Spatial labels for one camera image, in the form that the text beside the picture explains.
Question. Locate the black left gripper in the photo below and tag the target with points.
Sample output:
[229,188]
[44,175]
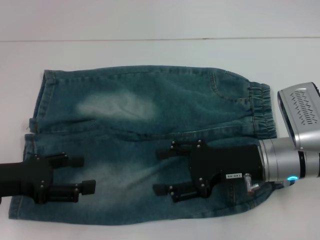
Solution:
[22,178]

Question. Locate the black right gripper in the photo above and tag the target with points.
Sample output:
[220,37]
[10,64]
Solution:
[225,160]

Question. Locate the blue denim shorts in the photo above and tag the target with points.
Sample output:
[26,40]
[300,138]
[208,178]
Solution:
[155,100]

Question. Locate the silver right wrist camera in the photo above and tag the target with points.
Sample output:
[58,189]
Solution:
[302,112]

